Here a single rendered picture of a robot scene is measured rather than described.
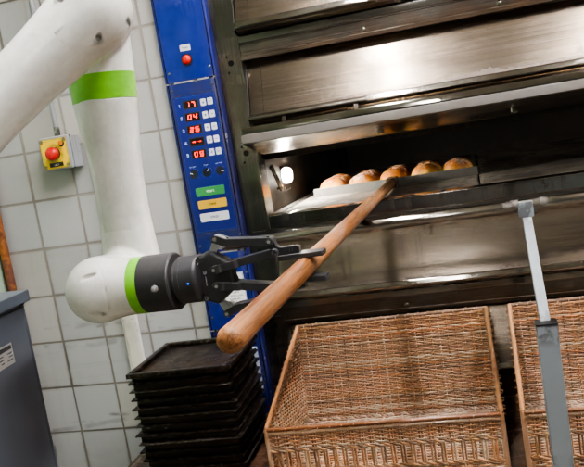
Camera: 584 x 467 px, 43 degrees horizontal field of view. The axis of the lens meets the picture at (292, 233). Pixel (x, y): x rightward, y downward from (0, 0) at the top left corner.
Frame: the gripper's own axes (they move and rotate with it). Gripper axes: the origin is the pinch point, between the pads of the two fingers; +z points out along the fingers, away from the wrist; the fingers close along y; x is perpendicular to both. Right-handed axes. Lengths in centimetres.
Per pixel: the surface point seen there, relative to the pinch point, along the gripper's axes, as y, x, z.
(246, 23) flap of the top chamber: -52, -96, -29
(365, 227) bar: 4, -63, 0
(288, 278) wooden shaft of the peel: -1.2, 14.7, 1.2
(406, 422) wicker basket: 47, -51, 5
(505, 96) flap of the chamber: -21, -86, 36
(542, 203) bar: 3, -63, 40
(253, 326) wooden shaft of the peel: -0.2, 34.3, 1.9
